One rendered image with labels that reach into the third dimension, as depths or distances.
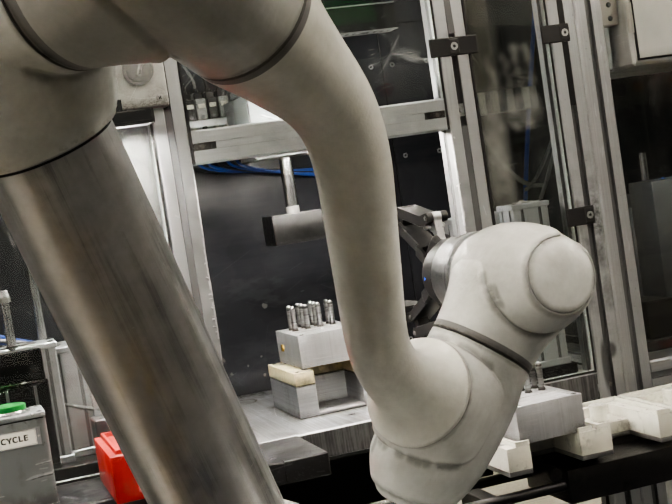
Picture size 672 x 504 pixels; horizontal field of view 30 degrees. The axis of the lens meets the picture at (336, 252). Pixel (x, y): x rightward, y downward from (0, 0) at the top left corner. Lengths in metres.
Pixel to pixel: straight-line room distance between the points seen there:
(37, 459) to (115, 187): 0.68
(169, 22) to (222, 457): 0.36
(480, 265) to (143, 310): 0.37
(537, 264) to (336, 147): 0.28
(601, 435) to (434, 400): 0.58
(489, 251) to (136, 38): 0.49
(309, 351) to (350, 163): 0.92
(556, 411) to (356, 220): 0.72
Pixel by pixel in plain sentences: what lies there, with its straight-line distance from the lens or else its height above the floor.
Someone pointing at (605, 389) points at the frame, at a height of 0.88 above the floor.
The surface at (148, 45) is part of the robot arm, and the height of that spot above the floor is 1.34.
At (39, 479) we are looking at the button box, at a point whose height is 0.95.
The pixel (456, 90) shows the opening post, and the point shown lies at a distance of 1.80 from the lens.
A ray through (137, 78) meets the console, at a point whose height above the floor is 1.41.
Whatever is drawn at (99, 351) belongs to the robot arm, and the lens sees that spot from 0.93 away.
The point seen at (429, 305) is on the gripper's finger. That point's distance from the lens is 1.42.
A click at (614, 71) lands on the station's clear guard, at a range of 1.93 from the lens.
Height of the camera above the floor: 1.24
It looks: 3 degrees down
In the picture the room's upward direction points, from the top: 9 degrees counter-clockwise
